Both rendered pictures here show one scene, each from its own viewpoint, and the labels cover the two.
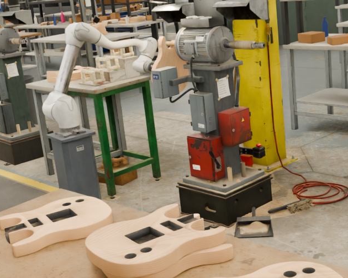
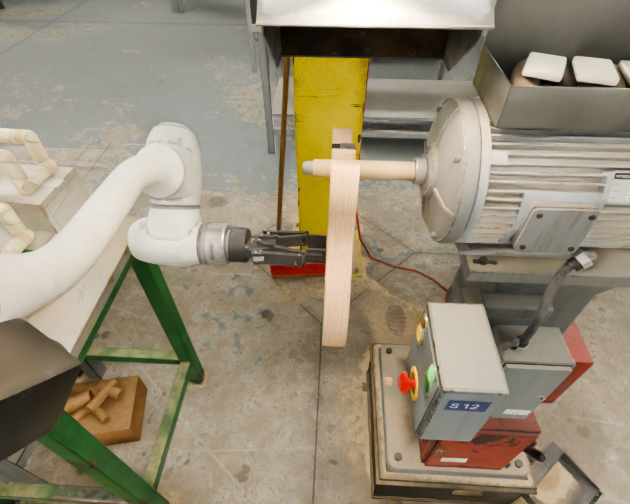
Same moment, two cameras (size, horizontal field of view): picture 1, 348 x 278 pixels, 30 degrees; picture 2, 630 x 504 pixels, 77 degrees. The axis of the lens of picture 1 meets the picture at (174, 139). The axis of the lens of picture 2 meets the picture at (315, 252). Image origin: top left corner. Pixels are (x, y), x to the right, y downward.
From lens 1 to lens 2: 444 cm
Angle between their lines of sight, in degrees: 49
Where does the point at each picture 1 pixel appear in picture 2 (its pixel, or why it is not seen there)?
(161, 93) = (467, 434)
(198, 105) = (536, 383)
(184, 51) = (525, 239)
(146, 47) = (182, 180)
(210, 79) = (573, 301)
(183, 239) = not seen: outside the picture
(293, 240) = not seen: outside the picture
